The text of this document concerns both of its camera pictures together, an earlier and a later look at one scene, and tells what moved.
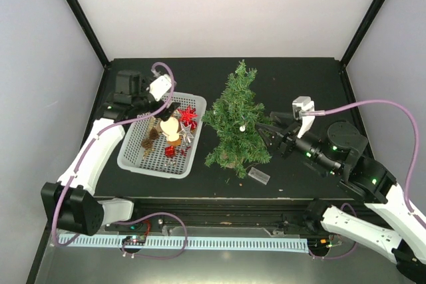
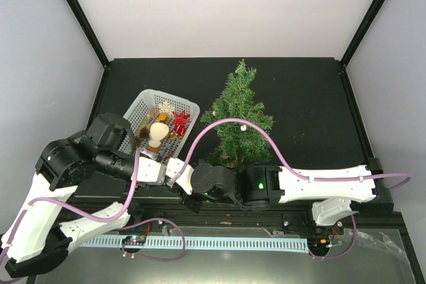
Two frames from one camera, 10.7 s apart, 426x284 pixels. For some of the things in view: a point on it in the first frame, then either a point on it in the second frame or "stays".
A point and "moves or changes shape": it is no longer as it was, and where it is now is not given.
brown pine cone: x=153 y=134 → x=144 y=133
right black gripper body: x=287 y=134 → x=194 y=205
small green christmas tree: x=241 y=123 stays
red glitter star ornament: x=188 y=114 → x=181 y=119
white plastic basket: x=164 y=147 moves or changes shape
